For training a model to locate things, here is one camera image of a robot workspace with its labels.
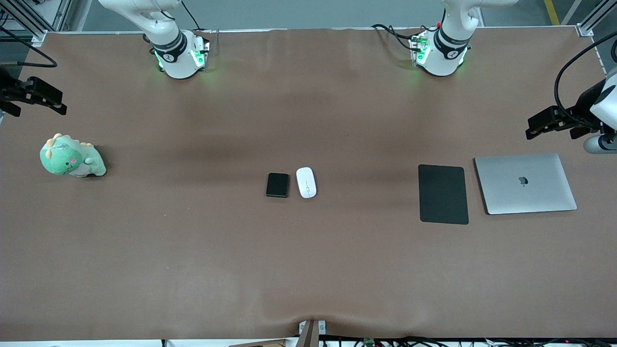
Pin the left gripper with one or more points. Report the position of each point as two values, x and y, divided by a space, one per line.
586 102

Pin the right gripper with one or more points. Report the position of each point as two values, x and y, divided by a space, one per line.
6 90

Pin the black phone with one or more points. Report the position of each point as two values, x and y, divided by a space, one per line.
277 185

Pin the white computer mouse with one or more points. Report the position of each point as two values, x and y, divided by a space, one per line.
306 183

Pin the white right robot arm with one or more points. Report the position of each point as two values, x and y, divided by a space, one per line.
168 48

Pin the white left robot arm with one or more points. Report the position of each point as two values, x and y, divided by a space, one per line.
448 48

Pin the black mouse pad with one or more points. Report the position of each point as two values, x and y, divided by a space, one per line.
443 195

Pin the green dinosaur plush toy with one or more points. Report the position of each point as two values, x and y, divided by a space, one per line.
62 159

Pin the silver closed laptop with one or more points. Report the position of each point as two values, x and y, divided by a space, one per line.
525 193

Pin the green connector board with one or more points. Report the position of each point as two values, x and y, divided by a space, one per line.
369 342

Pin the brown table cover sheet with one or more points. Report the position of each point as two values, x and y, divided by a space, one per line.
308 270

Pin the aluminium frame post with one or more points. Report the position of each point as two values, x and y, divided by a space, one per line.
41 36
585 30

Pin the brown post with white bracket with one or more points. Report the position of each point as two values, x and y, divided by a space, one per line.
308 335

